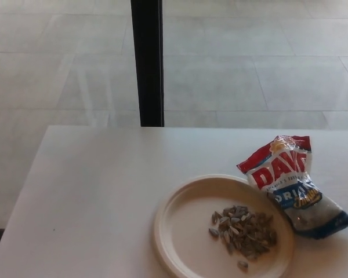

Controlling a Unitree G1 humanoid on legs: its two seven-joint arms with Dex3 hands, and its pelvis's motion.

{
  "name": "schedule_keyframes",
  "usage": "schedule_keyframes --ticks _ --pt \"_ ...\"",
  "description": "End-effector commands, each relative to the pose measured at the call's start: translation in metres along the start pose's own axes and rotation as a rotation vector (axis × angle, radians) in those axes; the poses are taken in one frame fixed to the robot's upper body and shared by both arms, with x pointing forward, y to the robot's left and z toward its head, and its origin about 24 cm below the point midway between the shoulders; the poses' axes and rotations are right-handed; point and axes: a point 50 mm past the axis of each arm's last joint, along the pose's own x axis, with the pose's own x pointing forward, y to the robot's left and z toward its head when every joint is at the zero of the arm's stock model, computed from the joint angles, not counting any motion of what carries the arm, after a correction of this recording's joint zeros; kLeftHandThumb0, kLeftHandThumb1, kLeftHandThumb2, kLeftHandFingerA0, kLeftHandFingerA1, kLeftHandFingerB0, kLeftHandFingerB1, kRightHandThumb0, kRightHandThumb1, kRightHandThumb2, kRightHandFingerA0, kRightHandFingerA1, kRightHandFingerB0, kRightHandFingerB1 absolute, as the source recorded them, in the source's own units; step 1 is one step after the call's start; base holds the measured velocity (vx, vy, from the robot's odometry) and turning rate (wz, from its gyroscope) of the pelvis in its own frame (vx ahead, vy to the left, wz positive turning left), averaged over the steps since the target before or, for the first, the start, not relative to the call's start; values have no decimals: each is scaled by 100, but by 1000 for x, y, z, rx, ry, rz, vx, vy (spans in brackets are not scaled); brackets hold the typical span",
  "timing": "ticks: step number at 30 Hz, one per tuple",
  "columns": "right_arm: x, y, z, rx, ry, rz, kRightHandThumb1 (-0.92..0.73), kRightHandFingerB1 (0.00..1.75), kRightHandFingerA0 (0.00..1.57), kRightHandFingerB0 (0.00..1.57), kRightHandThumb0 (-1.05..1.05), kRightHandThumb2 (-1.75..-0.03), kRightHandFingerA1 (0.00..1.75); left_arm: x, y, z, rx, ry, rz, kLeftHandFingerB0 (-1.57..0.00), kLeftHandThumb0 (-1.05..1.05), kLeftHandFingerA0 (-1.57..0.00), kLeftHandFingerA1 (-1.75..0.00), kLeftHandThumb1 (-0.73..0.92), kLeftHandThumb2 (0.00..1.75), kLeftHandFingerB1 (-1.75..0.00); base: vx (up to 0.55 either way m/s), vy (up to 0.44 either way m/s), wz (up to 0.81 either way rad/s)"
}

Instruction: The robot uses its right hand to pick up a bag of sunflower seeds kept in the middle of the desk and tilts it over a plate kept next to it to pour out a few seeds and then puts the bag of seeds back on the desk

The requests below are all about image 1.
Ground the red white blue seed bag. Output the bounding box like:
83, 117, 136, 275
236, 135, 348, 240

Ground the beige round disposable plate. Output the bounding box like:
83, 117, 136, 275
153, 174, 295, 278

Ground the sunflower seeds pile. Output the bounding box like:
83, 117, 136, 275
208, 204, 278, 261

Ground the black vertical window post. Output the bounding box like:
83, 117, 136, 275
130, 0, 165, 127

